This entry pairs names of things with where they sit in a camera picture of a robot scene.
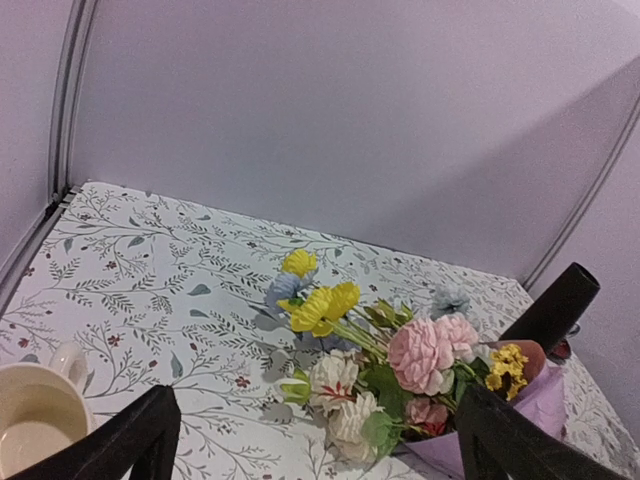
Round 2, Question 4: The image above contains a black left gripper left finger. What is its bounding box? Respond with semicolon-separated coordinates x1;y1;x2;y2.
12;385;181;480

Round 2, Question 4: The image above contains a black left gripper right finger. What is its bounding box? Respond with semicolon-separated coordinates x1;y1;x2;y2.
455;381;624;479

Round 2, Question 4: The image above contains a flower bouquet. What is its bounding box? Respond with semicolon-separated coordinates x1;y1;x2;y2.
266;249;567;479

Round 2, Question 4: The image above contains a tall black vase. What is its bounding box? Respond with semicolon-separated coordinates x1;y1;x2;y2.
500;262;600;355

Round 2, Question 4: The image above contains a red round saucer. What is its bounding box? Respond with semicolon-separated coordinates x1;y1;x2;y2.
548;339;572;365

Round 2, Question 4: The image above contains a striped ceramic cup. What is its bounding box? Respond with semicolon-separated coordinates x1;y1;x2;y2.
566;323;581;338

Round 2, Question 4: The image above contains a left aluminium frame post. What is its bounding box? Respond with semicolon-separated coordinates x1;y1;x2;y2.
1;1;98;307

